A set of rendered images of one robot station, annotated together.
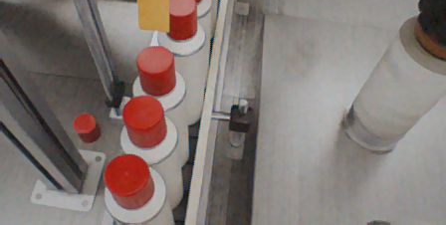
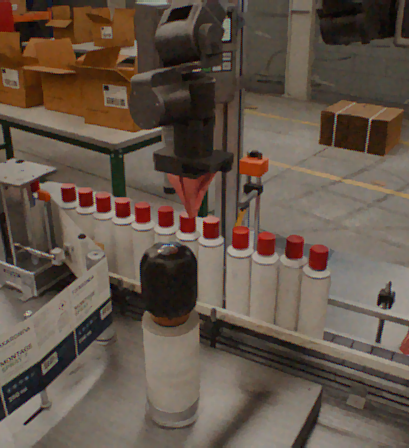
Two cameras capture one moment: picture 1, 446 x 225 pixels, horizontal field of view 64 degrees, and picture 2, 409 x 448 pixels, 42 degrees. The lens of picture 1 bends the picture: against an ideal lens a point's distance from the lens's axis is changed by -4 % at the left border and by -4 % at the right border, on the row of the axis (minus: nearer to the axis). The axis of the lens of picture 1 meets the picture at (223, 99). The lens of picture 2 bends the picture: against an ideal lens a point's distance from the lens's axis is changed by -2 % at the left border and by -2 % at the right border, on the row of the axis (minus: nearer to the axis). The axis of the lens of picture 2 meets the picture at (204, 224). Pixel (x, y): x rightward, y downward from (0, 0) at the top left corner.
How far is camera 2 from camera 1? 1.01 m
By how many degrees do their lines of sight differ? 82
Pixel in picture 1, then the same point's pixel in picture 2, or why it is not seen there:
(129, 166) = (167, 209)
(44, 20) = (361, 292)
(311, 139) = not seen: hidden behind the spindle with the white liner
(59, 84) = not seen: hidden behind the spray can
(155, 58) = (211, 219)
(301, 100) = (218, 374)
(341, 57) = (250, 419)
